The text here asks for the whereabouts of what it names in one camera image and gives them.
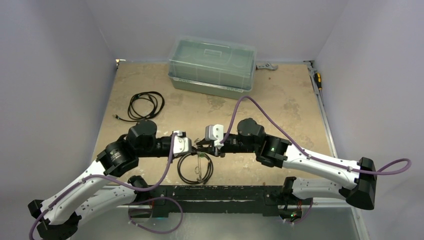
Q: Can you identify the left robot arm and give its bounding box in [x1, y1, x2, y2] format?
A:
[28, 120, 193, 240]

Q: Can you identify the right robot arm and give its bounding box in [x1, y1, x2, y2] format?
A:
[196, 118, 377, 210]

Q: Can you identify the silver adjustable wrench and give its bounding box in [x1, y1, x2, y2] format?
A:
[256, 62, 279, 71]

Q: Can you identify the yellow black screwdriver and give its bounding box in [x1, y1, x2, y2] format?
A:
[313, 72, 322, 91]

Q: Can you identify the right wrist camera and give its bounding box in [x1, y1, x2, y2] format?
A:
[204, 124, 224, 149]

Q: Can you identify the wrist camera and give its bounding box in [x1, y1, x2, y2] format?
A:
[204, 124, 224, 149]
[172, 130, 192, 157]

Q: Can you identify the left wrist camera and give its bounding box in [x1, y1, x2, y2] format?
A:
[172, 130, 192, 157]

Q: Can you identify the round black cable loop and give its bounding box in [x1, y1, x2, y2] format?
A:
[177, 150, 215, 186]

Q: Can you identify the coiled black USB cable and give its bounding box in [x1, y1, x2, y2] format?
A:
[113, 91, 166, 123]

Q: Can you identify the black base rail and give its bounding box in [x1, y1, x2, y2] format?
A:
[124, 174, 314, 220]

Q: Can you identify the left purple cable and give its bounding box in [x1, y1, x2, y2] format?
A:
[29, 132, 178, 240]

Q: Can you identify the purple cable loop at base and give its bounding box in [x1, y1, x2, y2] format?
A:
[127, 195, 185, 235]

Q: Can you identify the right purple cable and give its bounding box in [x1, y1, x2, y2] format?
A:
[220, 96, 412, 176]

